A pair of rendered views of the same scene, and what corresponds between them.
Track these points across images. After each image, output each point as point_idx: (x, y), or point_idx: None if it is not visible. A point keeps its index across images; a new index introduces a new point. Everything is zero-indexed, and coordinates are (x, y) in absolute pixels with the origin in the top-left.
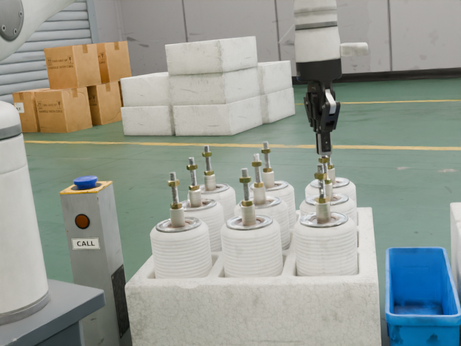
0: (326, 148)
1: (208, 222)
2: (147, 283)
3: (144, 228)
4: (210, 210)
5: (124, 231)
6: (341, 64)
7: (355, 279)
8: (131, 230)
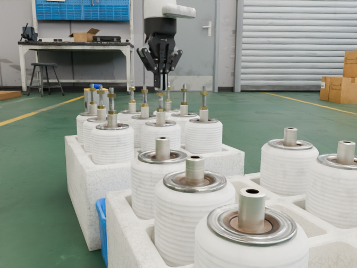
0: (155, 84)
1: (123, 121)
2: (67, 137)
3: (243, 147)
4: (126, 115)
5: (232, 145)
6: (164, 22)
7: (88, 165)
8: (236, 145)
